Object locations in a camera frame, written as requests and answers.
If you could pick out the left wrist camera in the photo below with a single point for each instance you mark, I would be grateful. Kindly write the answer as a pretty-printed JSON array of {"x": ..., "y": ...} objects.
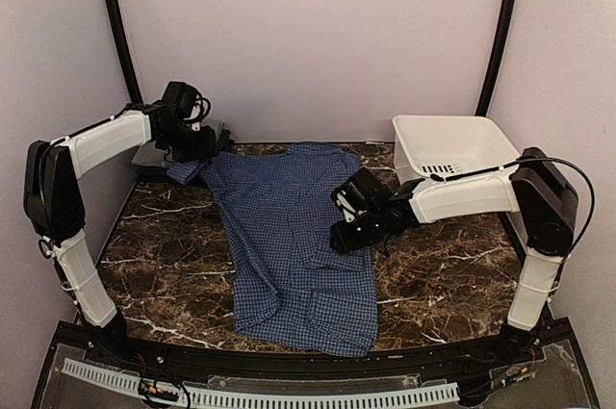
[{"x": 187, "y": 104}]

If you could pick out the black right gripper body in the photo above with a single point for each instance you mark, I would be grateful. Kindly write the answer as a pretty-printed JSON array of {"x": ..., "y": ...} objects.
[{"x": 369, "y": 232}]

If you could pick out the grey folded shirt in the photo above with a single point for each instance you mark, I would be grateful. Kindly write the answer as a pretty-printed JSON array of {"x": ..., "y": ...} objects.
[{"x": 157, "y": 155}]

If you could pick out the blue checked long sleeve shirt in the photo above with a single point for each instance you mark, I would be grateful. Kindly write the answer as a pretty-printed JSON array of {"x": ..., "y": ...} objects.
[{"x": 291, "y": 288}]

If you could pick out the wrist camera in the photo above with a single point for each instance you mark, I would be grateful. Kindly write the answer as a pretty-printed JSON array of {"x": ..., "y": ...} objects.
[
  {"x": 360, "y": 193},
  {"x": 187, "y": 104}
]

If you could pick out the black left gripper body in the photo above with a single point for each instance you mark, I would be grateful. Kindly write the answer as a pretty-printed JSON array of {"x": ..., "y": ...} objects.
[{"x": 186, "y": 143}]

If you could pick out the right black frame post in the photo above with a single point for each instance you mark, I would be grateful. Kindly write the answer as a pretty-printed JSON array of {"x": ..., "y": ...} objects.
[{"x": 493, "y": 67}]

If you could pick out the white slotted cable duct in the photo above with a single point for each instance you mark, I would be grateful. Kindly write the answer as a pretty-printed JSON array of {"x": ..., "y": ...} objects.
[{"x": 235, "y": 392}]

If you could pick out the white plastic basket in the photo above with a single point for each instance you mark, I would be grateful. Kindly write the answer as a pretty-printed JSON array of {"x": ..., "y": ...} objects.
[{"x": 448, "y": 145}]

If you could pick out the black front rail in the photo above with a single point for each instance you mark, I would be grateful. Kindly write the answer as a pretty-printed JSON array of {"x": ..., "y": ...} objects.
[{"x": 464, "y": 359}]

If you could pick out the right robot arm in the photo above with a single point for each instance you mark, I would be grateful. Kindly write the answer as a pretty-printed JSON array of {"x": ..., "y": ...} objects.
[{"x": 530, "y": 185}]

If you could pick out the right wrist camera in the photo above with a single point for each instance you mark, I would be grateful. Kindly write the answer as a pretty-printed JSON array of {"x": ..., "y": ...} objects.
[{"x": 360, "y": 193}]

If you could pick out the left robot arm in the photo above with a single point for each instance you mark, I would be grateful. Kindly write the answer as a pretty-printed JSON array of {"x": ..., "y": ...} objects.
[{"x": 52, "y": 197}]

